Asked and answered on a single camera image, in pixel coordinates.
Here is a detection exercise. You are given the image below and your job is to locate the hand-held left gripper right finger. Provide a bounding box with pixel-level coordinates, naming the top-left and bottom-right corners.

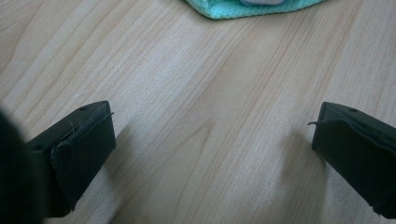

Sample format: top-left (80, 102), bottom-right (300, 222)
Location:
top-left (307, 101), bottom-right (396, 219)

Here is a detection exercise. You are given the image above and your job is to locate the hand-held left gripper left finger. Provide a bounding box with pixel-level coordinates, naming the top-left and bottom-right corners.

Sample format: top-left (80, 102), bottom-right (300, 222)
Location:
top-left (25, 100), bottom-right (117, 218)

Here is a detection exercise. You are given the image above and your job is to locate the turquoise cloth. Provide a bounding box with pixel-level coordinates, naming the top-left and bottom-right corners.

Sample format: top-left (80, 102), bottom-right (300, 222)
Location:
top-left (185, 0), bottom-right (325, 21)

